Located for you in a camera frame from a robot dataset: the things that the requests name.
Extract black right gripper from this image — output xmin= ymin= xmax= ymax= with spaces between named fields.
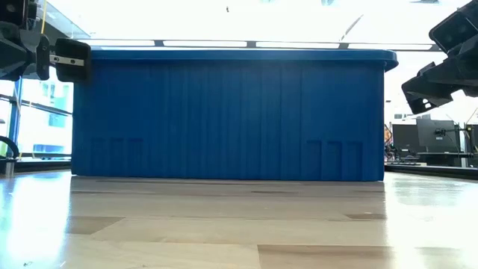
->
xmin=401 ymin=40 xmax=478 ymax=116

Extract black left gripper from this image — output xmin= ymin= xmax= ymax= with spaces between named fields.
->
xmin=0 ymin=20 xmax=93 ymax=83

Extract blue plastic ribbed bin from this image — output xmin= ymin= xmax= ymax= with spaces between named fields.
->
xmin=70 ymin=48 xmax=399 ymax=182

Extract large black computer monitor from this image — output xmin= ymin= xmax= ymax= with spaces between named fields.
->
xmin=415 ymin=118 xmax=458 ymax=153

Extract small black computer monitor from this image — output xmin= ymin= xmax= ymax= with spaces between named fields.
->
xmin=391 ymin=123 xmax=418 ymax=153

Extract dark background desk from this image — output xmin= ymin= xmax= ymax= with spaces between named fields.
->
xmin=417 ymin=150 xmax=478 ymax=168

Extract yellow cable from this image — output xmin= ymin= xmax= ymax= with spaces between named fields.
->
xmin=40 ymin=0 xmax=49 ymax=35

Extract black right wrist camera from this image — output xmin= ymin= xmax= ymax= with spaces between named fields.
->
xmin=428 ymin=1 xmax=478 ymax=54

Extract blue vertical post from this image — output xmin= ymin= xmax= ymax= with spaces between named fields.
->
xmin=8 ymin=78 xmax=24 ymax=158

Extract black cable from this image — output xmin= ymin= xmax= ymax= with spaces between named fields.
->
xmin=0 ymin=135 xmax=20 ymax=160

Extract grey metal frame rail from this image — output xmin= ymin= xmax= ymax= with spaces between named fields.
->
xmin=76 ymin=38 xmax=442 ymax=52

